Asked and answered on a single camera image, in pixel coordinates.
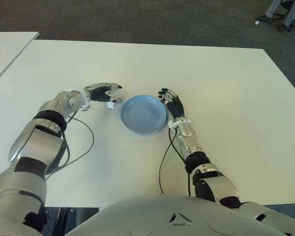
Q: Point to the blue round plate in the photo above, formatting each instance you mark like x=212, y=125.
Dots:
x=142, y=114

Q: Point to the person in grey trousers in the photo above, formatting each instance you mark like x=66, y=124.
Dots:
x=291, y=13

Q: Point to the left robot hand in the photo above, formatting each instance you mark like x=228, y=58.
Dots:
x=100, y=93

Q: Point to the black office chair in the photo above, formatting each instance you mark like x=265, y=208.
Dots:
x=264, y=18

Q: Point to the white cube charger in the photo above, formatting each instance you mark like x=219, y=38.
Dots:
x=110, y=105

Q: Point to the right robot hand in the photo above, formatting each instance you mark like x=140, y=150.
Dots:
x=175, y=108

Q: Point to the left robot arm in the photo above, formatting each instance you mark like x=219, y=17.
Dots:
x=37, y=150

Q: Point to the grey robot torso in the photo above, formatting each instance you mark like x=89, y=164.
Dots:
x=150, y=216

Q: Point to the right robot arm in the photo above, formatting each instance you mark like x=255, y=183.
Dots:
x=214, y=184

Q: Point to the white office table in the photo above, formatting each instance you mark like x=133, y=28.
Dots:
x=5, y=49

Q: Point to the black table leg frame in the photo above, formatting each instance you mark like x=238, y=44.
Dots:
x=64, y=221

